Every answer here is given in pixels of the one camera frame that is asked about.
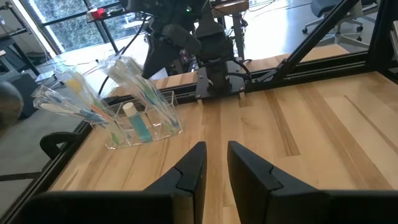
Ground blue white toothbrush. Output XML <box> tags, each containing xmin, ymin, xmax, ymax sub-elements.
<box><xmin>39</xmin><ymin>99</ymin><xmax>109</xmax><ymax>125</ymax></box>
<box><xmin>124</xmin><ymin>55</ymin><xmax>183</xmax><ymax>130</ymax></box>

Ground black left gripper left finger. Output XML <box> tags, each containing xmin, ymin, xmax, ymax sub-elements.
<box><xmin>12</xmin><ymin>141</ymin><xmax>208</xmax><ymax>224</ymax></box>

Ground black cabinet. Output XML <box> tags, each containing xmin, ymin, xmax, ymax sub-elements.
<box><xmin>0</xmin><ymin>73</ymin><xmax>40</xmax><ymax>119</ymax></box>

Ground black curved bracket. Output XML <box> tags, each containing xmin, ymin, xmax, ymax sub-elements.
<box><xmin>39</xmin><ymin>131</ymin><xmax>82</xmax><ymax>160</ymax></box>

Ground grey office chair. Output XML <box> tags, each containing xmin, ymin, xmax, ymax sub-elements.
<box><xmin>303</xmin><ymin>0</ymin><xmax>379</xmax><ymax>47</ymax></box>

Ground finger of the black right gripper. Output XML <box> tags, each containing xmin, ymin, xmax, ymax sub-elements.
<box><xmin>142</xmin><ymin>35</ymin><xmax>161</xmax><ymax>79</ymax></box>
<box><xmin>146</xmin><ymin>35</ymin><xmax>175</xmax><ymax>79</ymax></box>

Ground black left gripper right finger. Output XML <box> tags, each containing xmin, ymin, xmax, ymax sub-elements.
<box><xmin>228</xmin><ymin>141</ymin><xmax>398</xmax><ymax>224</ymax></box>

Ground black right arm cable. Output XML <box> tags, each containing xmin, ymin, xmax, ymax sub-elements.
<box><xmin>98</xmin><ymin>15</ymin><xmax>149</xmax><ymax>96</ymax></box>

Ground green white toothbrush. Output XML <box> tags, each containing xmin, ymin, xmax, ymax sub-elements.
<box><xmin>77</xmin><ymin>93</ymin><xmax>122</xmax><ymax>147</ymax></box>
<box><xmin>104</xmin><ymin>55</ymin><xmax>175</xmax><ymax>131</ymax></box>

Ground red box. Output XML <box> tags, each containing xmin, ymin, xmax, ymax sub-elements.
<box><xmin>90</xmin><ymin>7</ymin><xmax>107</xmax><ymax>21</ymax></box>

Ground yellow orange toothbrush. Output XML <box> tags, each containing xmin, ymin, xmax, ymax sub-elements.
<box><xmin>57</xmin><ymin>70</ymin><xmax>122</xmax><ymax>147</ymax></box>

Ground white clear toothbrush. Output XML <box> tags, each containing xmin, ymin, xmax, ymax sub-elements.
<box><xmin>30</xmin><ymin>84</ymin><xmax>108</xmax><ymax>121</ymax></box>

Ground black window frame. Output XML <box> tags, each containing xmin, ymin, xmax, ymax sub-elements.
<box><xmin>18</xmin><ymin>0</ymin><xmax>150</xmax><ymax>54</ymax></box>

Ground wooden desk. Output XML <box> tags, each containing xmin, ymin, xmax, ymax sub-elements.
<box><xmin>213</xmin><ymin>0</ymin><xmax>249</xmax><ymax>60</ymax></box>

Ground clear acrylic organizer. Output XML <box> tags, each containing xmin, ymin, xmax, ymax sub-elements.
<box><xmin>90</xmin><ymin>90</ymin><xmax>184</xmax><ymax>150</ymax></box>

